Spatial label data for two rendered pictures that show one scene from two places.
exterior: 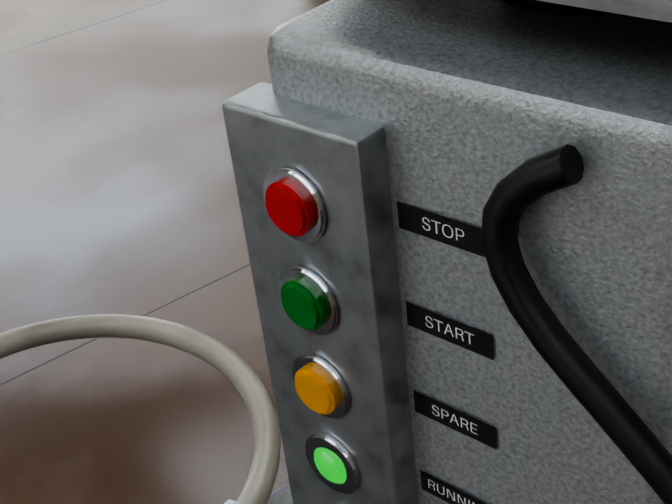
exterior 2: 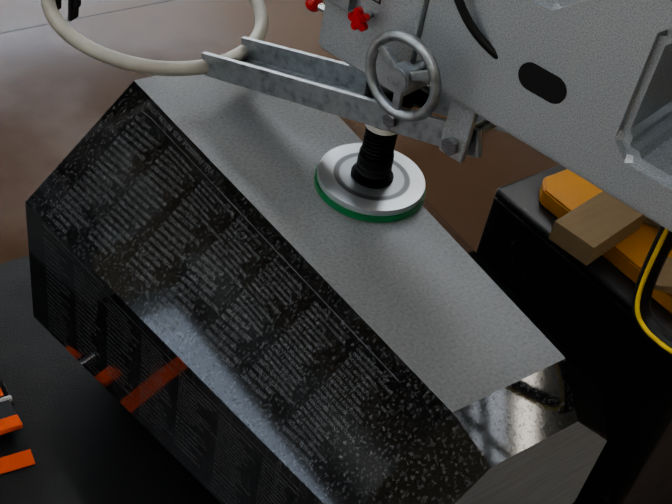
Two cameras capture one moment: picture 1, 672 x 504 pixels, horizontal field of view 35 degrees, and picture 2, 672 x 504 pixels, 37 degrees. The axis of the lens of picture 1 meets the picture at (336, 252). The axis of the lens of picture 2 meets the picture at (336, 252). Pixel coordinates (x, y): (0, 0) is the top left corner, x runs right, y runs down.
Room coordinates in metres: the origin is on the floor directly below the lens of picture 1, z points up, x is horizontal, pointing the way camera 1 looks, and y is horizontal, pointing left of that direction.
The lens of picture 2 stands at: (-1.10, 0.18, 2.07)
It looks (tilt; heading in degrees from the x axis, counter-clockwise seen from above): 41 degrees down; 350
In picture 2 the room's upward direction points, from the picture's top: 11 degrees clockwise
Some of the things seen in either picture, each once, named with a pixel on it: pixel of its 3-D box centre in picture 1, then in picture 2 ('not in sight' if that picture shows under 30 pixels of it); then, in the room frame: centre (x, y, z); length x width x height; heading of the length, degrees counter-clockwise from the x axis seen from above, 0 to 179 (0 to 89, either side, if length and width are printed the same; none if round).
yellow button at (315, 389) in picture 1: (318, 388); not in sight; (0.40, 0.02, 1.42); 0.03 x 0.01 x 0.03; 45
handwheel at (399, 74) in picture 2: not in sight; (416, 69); (0.27, -0.12, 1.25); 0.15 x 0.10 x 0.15; 45
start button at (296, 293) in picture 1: (306, 302); not in sight; (0.40, 0.02, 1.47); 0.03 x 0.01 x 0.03; 45
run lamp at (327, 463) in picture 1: (333, 462); not in sight; (0.40, 0.01, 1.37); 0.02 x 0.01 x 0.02; 45
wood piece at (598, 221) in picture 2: not in sight; (598, 225); (0.47, -0.62, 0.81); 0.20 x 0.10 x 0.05; 132
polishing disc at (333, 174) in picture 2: not in sight; (371, 178); (0.44, -0.12, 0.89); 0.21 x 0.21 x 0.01
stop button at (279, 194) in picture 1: (291, 206); not in sight; (0.40, 0.02, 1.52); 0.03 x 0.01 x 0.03; 45
